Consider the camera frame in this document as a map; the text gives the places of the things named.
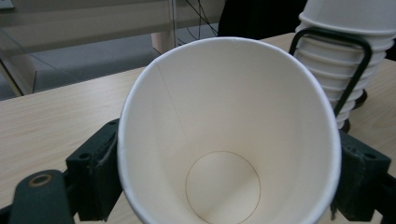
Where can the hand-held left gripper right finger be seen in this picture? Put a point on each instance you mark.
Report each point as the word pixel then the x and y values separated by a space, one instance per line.
pixel 358 180

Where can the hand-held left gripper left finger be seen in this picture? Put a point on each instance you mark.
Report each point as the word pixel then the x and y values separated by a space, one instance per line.
pixel 93 174

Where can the short stack of paper cups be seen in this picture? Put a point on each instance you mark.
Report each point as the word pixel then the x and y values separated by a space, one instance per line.
pixel 342 49

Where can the white paper cup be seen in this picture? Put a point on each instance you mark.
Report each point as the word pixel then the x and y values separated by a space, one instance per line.
pixel 227 124

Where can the dark curtain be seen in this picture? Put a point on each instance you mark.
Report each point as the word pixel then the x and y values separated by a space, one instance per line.
pixel 261 17

